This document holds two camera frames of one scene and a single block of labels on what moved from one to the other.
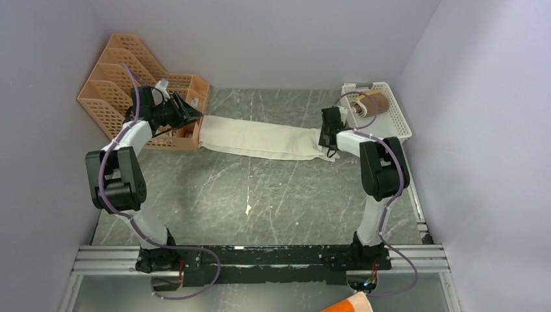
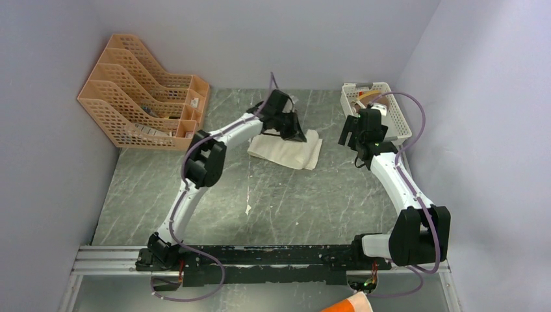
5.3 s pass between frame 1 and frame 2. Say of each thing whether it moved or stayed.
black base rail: stayed
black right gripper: moved
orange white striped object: stayed
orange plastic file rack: stayed
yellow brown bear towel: stayed
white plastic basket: stayed
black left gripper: moved
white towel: moved
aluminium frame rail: stayed
